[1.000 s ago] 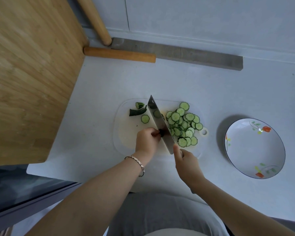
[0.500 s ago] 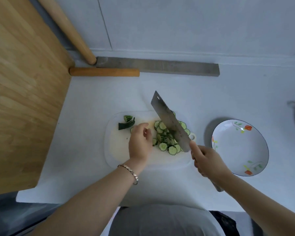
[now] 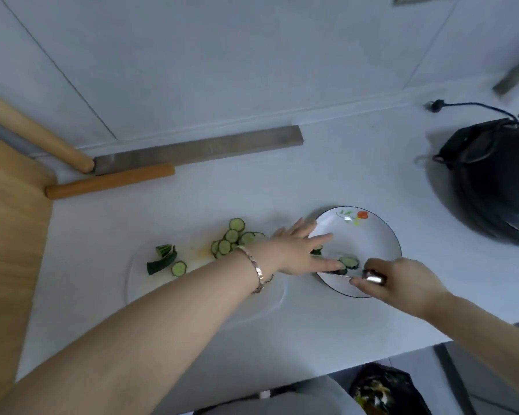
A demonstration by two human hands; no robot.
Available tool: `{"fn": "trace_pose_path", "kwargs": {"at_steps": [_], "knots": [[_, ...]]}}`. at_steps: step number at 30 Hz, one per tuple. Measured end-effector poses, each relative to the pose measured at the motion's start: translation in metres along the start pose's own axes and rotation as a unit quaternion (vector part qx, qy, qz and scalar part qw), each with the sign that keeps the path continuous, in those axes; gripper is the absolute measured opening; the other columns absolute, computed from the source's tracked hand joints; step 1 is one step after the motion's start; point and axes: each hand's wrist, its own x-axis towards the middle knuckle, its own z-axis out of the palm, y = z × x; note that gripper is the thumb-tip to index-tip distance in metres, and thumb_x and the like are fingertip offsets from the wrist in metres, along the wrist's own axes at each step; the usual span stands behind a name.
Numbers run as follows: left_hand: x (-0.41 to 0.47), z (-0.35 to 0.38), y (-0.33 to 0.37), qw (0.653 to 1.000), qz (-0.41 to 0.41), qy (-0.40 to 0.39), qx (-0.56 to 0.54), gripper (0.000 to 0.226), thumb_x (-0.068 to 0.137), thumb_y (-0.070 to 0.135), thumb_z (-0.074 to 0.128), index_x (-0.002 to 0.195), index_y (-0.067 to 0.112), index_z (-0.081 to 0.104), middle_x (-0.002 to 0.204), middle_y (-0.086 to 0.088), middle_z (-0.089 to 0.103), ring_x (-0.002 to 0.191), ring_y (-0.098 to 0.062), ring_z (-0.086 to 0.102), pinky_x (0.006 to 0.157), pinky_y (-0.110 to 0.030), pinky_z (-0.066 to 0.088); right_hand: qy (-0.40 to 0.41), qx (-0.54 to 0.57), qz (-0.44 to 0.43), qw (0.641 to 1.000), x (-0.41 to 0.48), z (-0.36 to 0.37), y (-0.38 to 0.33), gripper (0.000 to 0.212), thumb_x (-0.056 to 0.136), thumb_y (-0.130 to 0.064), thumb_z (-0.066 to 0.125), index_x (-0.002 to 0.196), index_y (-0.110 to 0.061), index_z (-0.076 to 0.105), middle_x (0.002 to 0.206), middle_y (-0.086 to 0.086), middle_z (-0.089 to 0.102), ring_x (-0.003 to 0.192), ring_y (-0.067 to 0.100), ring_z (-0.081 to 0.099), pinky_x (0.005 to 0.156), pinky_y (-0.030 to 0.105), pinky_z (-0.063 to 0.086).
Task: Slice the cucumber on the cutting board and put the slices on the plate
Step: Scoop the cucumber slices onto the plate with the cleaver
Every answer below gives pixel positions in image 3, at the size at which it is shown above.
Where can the person's left hand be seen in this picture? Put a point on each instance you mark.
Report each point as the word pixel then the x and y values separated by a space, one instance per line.
pixel 292 252

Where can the person's right hand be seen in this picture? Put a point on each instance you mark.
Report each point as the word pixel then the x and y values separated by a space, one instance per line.
pixel 406 285

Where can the steel cleaver knife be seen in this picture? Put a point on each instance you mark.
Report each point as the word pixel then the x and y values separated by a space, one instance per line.
pixel 374 277

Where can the pile of cucumber slices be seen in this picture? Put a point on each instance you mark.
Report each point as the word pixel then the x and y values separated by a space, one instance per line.
pixel 349 261
pixel 231 235

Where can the white floral plate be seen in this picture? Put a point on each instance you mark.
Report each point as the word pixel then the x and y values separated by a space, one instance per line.
pixel 372 237

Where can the striped cucumber end piece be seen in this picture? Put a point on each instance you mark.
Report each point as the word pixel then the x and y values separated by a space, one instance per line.
pixel 164 250

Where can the cucumber stem tip piece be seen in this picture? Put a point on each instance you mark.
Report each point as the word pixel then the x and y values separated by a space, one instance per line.
pixel 158 266

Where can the translucent plastic cutting board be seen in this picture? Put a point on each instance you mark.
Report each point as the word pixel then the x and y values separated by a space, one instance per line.
pixel 142 280

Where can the person's right forearm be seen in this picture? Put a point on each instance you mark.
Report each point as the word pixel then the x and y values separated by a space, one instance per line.
pixel 493 337

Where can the person's left forearm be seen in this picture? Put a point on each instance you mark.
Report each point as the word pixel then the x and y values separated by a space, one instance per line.
pixel 134 341

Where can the short wooden rolling pin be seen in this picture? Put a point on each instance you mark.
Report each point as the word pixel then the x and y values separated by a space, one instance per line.
pixel 108 182

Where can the black trash bag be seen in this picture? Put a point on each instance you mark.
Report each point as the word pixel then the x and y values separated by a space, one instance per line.
pixel 385 393

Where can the long grey sharpening stone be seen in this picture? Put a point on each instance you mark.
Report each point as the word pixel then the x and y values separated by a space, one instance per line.
pixel 199 150

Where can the black electric baking pan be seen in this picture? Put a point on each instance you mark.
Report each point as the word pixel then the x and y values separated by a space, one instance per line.
pixel 501 181

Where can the grey shirt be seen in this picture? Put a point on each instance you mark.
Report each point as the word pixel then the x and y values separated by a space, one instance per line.
pixel 294 401

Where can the grey flat panel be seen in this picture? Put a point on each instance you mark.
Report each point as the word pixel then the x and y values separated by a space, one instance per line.
pixel 517 75

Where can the large wooden cutting board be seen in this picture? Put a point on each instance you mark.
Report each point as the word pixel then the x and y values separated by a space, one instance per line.
pixel 8 254

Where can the thick light wooden rolling pin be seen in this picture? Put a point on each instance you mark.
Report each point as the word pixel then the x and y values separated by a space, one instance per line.
pixel 34 133

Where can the grey pipe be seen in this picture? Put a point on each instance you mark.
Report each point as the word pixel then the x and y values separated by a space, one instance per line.
pixel 8 138

